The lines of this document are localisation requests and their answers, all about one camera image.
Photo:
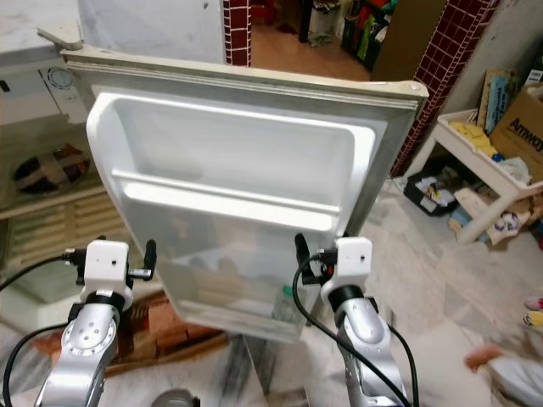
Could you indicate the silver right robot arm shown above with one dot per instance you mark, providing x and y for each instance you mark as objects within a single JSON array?
[{"x": 365, "y": 331}]

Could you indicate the clear bottle green cap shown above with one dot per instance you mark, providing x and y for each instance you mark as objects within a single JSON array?
[{"x": 288, "y": 307}]

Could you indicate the orange brick pile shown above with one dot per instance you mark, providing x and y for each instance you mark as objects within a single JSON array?
[{"x": 178, "y": 331}]

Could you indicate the dark taped bowl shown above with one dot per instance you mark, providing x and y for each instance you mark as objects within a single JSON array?
[{"x": 51, "y": 171}]

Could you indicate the black tray with papers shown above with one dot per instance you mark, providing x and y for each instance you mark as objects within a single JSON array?
[{"x": 431, "y": 191}]

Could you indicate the grey robot leg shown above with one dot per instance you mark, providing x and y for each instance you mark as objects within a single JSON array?
[{"x": 176, "y": 398}]

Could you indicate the white shelf rack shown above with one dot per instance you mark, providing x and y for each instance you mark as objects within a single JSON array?
[{"x": 488, "y": 178}]

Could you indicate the person's bare foot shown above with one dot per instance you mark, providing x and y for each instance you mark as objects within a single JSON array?
[{"x": 488, "y": 358}]

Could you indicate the yellow cloth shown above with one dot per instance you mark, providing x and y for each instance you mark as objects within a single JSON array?
[{"x": 471, "y": 140}]

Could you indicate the dark red tiled pillar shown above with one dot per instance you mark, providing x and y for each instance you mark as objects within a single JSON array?
[{"x": 445, "y": 59}]

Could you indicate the leaning picture books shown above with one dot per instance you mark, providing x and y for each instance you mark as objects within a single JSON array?
[{"x": 496, "y": 97}]

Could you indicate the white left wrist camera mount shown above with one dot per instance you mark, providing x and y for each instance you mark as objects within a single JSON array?
[{"x": 107, "y": 264}]

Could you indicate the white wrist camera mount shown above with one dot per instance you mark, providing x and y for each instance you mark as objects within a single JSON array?
[
  {"x": 349, "y": 263},
  {"x": 107, "y": 264}
]

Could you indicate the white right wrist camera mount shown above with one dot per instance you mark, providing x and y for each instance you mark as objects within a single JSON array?
[{"x": 349, "y": 263}]

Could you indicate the narrow red tiled wall edge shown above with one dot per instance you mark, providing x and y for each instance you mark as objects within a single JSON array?
[{"x": 235, "y": 30}]

